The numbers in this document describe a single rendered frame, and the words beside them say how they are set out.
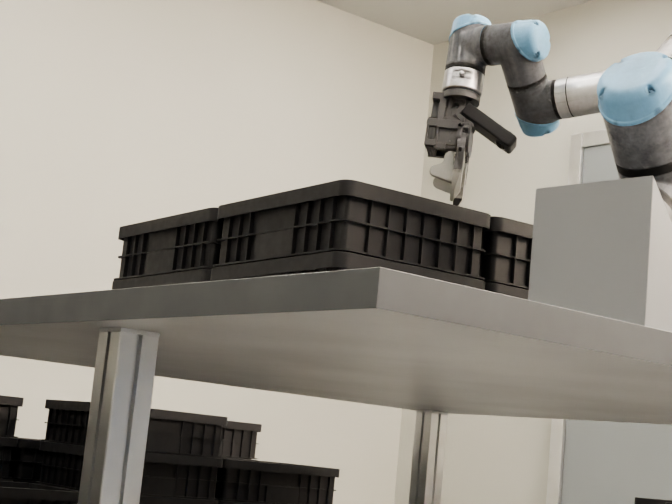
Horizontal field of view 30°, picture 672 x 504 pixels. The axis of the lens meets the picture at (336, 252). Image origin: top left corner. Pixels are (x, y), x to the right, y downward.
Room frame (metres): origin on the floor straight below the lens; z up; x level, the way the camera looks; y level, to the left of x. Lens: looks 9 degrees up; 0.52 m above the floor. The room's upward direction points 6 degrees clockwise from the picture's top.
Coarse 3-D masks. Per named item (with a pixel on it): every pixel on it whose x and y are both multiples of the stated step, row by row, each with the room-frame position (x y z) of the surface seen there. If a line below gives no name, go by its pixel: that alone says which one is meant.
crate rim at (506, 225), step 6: (492, 216) 2.01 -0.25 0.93; (492, 222) 2.01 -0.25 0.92; (498, 222) 2.01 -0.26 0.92; (504, 222) 2.01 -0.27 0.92; (510, 222) 2.02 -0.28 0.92; (516, 222) 2.03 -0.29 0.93; (522, 222) 2.04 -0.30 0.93; (492, 228) 2.01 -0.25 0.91; (498, 228) 2.01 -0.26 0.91; (504, 228) 2.01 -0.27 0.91; (510, 228) 2.02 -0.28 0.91; (516, 228) 2.03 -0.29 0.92; (522, 228) 2.04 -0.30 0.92; (528, 228) 2.04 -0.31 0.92; (516, 234) 2.03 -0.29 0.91; (522, 234) 2.04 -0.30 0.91; (528, 234) 2.04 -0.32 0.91
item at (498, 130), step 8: (464, 112) 2.24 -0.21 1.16; (472, 112) 2.23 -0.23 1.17; (480, 112) 2.23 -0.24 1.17; (472, 120) 2.23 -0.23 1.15; (480, 120) 2.23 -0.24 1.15; (488, 120) 2.23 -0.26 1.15; (480, 128) 2.24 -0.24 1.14; (488, 128) 2.23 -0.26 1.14; (496, 128) 2.22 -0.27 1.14; (504, 128) 2.22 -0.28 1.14; (488, 136) 2.25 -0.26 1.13; (496, 136) 2.22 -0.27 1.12; (504, 136) 2.22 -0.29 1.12; (512, 136) 2.22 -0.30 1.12; (496, 144) 2.24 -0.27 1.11; (504, 144) 2.22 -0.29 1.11; (512, 144) 2.22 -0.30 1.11
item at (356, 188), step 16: (288, 192) 1.96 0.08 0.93; (304, 192) 1.93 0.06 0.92; (320, 192) 1.89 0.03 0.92; (336, 192) 1.85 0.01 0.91; (352, 192) 1.84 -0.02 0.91; (368, 192) 1.86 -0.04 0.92; (384, 192) 1.87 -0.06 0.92; (400, 192) 1.89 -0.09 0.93; (224, 208) 2.13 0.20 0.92; (240, 208) 2.09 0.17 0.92; (256, 208) 2.04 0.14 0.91; (272, 208) 2.01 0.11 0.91; (416, 208) 1.91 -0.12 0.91; (432, 208) 1.93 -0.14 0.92; (448, 208) 1.95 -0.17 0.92; (464, 208) 1.96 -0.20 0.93; (480, 224) 1.98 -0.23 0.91
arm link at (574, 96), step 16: (544, 80) 2.23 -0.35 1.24; (560, 80) 2.22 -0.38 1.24; (576, 80) 2.20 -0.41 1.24; (592, 80) 2.19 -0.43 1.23; (512, 96) 2.25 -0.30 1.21; (528, 96) 2.23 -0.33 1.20; (544, 96) 2.23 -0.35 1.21; (560, 96) 2.21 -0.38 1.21; (576, 96) 2.20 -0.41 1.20; (592, 96) 2.19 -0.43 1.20; (528, 112) 2.25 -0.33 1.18; (544, 112) 2.24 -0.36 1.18; (560, 112) 2.23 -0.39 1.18; (576, 112) 2.22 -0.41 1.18; (592, 112) 2.22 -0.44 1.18; (528, 128) 2.28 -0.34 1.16; (544, 128) 2.27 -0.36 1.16
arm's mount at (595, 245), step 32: (544, 192) 1.77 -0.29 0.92; (576, 192) 1.73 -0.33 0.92; (608, 192) 1.69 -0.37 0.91; (640, 192) 1.65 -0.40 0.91; (544, 224) 1.77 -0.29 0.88; (576, 224) 1.73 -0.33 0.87; (608, 224) 1.69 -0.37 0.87; (640, 224) 1.65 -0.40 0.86; (544, 256) 1.77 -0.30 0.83; (576, 256) 1.72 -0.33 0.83; (608, 256) 1.69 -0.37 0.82; (640, 256) 1.65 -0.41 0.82; (544, 288) 1.76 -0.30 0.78; (576, 288) 1.72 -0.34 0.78; (608, 288) 1.68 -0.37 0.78; (640, 288) 1.64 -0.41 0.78; (640, 320) 1.64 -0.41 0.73
